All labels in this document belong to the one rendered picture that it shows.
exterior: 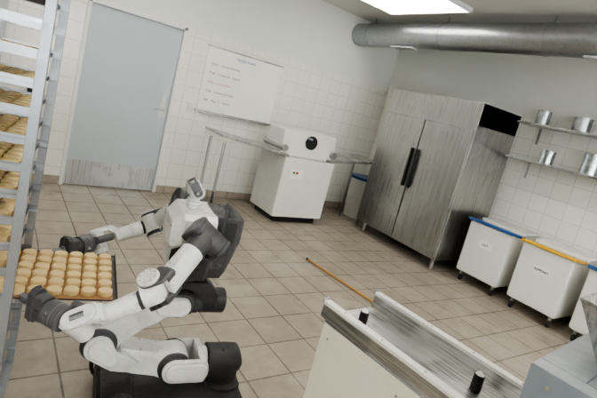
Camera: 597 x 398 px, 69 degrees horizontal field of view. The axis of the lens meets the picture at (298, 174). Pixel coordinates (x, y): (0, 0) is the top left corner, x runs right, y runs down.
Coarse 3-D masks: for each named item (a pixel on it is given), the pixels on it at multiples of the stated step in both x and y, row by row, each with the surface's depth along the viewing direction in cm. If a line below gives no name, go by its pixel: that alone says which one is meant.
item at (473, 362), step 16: (384, 304) 172; (400, 320) 166; (416, 320) 161; (432, 336) 156; (448, 336) 153; (448, 352) 151; (464, 352) 147; (480, 368) 142; (496, 368) 139; (496, 384) 138; (512, 384) 135
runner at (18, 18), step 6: (0, 12) 127; (6, 12) 128; (12, 12) 128; (18, 12) 129; (0, 18) 127; (6, 18) 128; (12, 18) 128; (18, 18) 129; (24, 18) 130; (30, 18) 130; (36, 18) 131; (24, 24) 130; (30, 24) 131; (36, 24) 131
